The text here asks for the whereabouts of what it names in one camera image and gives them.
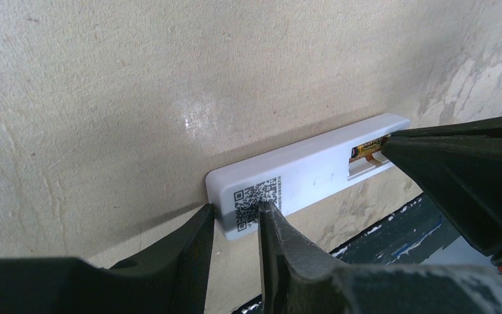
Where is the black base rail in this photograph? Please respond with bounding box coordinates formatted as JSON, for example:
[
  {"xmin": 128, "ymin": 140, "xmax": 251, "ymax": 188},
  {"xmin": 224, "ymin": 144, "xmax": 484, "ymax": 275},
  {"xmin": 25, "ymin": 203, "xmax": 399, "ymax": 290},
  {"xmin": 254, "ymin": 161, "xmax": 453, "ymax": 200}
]
[{"xmin": 233, "ymin": 195, "xmax": 462, "ymax": 314}]

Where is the white remote control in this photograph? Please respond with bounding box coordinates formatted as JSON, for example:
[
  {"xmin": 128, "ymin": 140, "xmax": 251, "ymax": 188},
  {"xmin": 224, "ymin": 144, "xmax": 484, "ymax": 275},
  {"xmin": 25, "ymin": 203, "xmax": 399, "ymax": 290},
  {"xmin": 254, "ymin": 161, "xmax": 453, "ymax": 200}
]
[{"xmin": 205, "ymin": 113, "xmax": 410, "ymax": 240}]

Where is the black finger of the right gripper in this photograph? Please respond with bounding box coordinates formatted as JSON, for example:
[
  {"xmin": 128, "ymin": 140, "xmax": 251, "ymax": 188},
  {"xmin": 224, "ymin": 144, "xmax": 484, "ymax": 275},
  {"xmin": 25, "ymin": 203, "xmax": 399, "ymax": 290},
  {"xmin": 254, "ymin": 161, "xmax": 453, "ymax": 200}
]
[{"xmin": 382, "ymin": 117, "xmax": 502, "ymax": 266}]

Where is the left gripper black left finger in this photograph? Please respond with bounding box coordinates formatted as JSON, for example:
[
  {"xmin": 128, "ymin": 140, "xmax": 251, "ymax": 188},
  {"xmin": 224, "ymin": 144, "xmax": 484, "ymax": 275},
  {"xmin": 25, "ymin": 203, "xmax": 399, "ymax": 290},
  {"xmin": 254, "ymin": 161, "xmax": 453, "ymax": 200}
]
[{"xmin": 0, "ymin": 204, "xmax": 214, "ymax": 313}]

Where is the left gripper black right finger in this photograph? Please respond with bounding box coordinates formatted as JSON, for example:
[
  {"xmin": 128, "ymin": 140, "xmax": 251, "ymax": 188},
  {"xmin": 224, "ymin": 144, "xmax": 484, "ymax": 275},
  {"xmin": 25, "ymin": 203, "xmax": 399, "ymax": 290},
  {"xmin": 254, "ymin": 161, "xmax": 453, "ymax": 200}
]
[{"xmin": 258, "ymin": 202, "xmax": 502, "ymax": 313}]

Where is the gold battery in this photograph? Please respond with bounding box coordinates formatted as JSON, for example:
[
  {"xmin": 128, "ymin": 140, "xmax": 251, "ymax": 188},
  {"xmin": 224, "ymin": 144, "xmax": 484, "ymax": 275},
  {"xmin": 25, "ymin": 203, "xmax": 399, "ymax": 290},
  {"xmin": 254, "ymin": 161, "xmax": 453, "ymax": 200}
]
[{"xmin": 350, "ymin": 135, "xmax": 390, "ymax": 162}]

